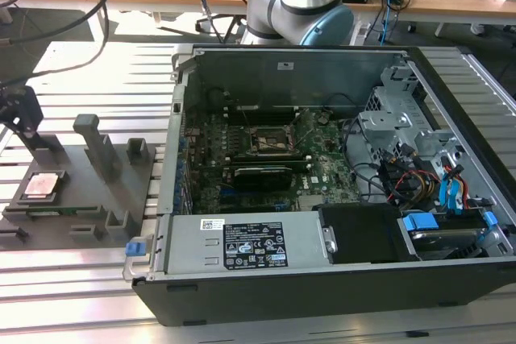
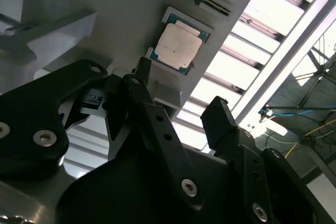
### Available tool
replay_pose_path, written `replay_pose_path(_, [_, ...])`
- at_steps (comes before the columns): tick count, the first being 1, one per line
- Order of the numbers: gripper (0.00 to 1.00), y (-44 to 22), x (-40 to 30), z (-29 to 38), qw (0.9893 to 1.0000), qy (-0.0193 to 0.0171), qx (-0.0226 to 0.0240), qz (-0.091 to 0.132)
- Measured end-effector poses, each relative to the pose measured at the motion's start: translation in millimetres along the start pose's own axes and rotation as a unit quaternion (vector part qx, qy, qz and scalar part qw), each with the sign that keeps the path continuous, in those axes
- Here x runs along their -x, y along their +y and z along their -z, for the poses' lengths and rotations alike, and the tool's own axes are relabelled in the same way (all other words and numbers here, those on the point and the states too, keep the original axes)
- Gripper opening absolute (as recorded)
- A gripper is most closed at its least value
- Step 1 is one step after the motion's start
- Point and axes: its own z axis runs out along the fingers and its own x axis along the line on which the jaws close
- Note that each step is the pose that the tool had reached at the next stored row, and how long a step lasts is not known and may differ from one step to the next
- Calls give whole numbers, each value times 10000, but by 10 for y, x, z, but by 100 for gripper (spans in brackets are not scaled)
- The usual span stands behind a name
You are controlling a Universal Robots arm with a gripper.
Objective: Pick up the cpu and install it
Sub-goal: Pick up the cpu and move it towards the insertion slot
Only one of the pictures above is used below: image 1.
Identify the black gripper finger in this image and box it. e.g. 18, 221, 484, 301
15, 86, 44, 148

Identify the silver CPU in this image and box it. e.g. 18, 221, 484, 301
23, 172, 60, 199

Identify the CPU socket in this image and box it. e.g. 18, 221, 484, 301
248, 125, 294, 156

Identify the dark grey parts rack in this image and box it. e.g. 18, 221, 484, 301
0, 113, 158, 251

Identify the green RAM stick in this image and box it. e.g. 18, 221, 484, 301
27, 207, 78, 216

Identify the blue case latch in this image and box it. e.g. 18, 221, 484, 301
125, 241, 146, 258

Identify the grey power supply unit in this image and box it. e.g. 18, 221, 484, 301
165, 211, 326, 276

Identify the black RAM stick white label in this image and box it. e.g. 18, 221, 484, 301
223, 103, 300, 116

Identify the black graphics card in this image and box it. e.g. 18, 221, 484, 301
231, 164, 295, 193

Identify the silver chipset heatsink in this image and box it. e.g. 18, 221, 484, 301
297, 194, 324, 211

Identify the green motherboard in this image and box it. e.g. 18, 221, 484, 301
181, 108, 364, 216

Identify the black open PC case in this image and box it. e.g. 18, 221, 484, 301
131, 44, 516, 327

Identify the metal drive cage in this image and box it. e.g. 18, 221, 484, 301
356, 64, 464, 168

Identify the black plastic shroud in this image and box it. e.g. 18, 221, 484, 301
315, 201, 405, 265

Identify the blue disk carrier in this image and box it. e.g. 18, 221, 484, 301
402, 210, 497, 245

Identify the hard disk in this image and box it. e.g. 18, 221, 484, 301
407, 227, 487, 261

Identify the yellow red black wire bundle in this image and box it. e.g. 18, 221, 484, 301
386, 168, 440, 204

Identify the blue flat wire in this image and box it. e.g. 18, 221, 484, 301
438, 170, 455, 213
453, 178, 465, 214

